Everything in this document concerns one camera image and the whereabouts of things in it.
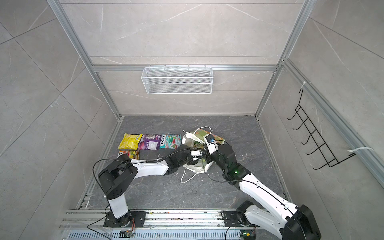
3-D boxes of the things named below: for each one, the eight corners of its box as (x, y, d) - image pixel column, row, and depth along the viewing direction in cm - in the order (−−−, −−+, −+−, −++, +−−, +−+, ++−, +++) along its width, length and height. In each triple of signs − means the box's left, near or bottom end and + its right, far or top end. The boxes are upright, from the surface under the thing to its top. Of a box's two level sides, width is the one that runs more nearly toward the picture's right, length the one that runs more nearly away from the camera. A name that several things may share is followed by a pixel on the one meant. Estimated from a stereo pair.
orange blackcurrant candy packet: (118, 159, 97) (116, 157, 95) (120, 152, 100) (119, 150, 98) (138, 159, 97) (137, 157, 95) (140, 152, 101) (139, 150, 98)
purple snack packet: (139, 150, 101) (137, 147, 99) (142, 136, 108) (141, 134, 106) (158, 150, 101) (158, 147, 99) (161, 136, 108) (160, 134, 106)
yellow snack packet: (119, 150, 102) (116, 146, 98) (124, 137, 109) (121, 133, 105) (138, 150, 102) (136, 146, 98) (142, 137, 109) (140, 133, 105)
